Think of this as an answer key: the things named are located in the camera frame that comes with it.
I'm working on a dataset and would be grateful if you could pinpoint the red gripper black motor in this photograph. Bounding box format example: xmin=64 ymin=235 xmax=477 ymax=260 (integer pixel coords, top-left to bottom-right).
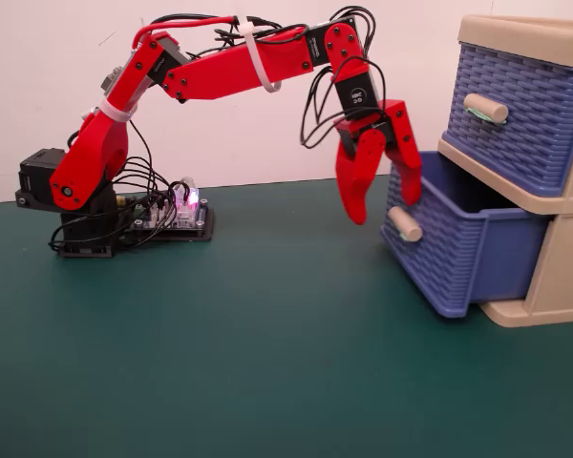
xmin=333 ymin=98 xmax=424 ymax=226

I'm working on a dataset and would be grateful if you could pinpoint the blue woven drawer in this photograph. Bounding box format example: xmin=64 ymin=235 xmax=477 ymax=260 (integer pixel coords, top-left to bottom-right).
xmin=379 ymin=150 xmax=550 ymax=320
xmin=441 ymin=41 xmax=573 ymax=198

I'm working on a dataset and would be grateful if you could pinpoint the beige plastic drawer cabinet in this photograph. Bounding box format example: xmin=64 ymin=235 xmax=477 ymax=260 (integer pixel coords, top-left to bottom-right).
xmin=436 ymin=13 xmax=573 ymax=329

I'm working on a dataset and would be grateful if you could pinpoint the long white zip tie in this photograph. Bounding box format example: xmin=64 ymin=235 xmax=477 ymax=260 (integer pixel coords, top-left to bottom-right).
xmin=238 ymin=16 xmax=284 ymax=95

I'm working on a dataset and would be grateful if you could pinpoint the controller circuit board black plate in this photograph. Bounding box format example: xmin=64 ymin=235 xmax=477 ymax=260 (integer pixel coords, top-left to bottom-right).
xmin=123 ymin=188 xmax=216 ymax=244

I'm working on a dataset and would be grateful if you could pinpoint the short white zip tie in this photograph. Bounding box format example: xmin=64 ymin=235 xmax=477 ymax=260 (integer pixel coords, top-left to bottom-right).
xmin=80 ymin=97 xmax=139 ymax=124

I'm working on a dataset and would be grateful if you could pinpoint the dark green table mat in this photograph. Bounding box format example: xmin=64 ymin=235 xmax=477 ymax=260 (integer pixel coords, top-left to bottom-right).
xmin=0 ymin=174 xmax=573 ymax=458

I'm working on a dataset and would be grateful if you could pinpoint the black servo cable bundle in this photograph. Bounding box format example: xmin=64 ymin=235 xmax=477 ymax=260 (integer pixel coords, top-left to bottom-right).
xmin=299 ymin=4 xmax=388 ymax=149
xmin=47 ymin=118 xmax=183 ymax=252

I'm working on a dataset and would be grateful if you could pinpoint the white USB cable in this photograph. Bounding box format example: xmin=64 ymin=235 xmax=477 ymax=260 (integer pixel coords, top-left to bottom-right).
xmin=176 ymin=175 xmax=200 ymax=201

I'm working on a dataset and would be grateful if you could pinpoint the red power wire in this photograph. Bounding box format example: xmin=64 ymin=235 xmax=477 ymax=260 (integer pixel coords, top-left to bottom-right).
xmin=133 ymin=15 xmax=243 ymax=49

